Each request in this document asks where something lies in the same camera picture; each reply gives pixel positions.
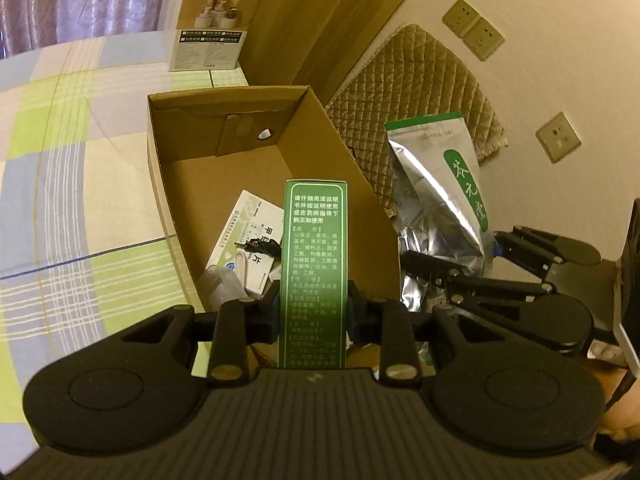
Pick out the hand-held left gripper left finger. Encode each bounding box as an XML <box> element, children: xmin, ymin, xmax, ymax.
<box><xmin>120</xmin><ymin>280</ymin><xmax>281</xmax><ymax>387</ymax></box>

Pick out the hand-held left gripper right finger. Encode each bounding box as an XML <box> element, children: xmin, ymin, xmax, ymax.
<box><xmin>347</xmin><ymin>280</ymin><xmax>501</xmax><ymax>386</ymax></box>

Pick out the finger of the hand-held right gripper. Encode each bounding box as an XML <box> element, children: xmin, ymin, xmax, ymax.
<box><xmin>495</xmin><ymin>226</ymin><xmax>603</xmax><ymax>281</ymax></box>
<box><xmin>400</xmin><ymin>250</ymin><xmax>556</xmax><ymax>318</ymax></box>

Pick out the clear plastic package wire handle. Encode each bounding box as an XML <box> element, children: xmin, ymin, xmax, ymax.
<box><xmin>202</xmin><ymin>265</ymin><xmax>246</xmax><ymax>311</ymax></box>

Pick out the green medicine box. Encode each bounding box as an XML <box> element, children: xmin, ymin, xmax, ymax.
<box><xmin>276</xmin><ymin>178</ymin><xmax>349</xmax><ymax>370</ymax></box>

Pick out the black cable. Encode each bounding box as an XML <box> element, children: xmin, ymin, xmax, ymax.
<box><xmin>235</xmin><ymin>237</ymin><xmax>283</xmax><ymax>261</ymax></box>

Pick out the white medicine box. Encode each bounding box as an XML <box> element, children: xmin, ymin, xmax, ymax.
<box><xmin>220</xmin><ymin>190</ymin><xmax>286</xmax><ymax>296</ymax></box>

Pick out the silver foil bag green leaf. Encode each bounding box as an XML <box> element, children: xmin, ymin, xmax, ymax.
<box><xmin>385</xmin><ymin>112</ymin><xmax>493</xmax><ymax>356</ymax></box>

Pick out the cardboard box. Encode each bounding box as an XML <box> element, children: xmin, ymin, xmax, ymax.
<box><xmin>146</xmin><ymin>85</ymin><xmax>401</xmax><ymax>361</ymax></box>

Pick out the person's right forearm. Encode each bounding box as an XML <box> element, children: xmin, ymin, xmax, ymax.
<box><xmin>597</xmin><ymin>360</ymin><xmax>640</xmax><ymax>441</ymax></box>

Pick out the quilted chair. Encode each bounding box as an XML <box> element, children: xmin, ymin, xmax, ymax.
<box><xmin>325</xmin><ymin>24</ymin><xmax>508</xmax><ymax>216</ymax></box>

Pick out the checked tablecloth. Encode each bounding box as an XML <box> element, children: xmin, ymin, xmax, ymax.
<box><xmin>0</xmin><ymin>30</ymin><xmax>251</xmax><ymax>396</ymax></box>

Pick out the white product box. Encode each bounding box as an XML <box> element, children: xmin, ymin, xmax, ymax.
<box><xmin>167</xmin><ymin>0</ymin><xmax>266</xmax><ymax>72</ymax></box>

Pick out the purple curtain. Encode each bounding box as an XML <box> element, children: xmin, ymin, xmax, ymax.
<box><xmin>0</xmin><ymin>0</ymin><xmax>176</xmax><ymax>58</ymax></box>

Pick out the wall socket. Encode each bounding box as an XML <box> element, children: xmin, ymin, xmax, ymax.
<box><xmin>442</xmin><ymin>0</ymin><xmax>483</xmax><ymax>36</ymax></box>
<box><xmin>462</xmin><ymin>17</ymin><xmax>503</xmax><ymax>61</ymax></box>
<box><xmin>536</xmin><ymin>112</ymin><xmax>582</xmax><ymax>163</ymax></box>

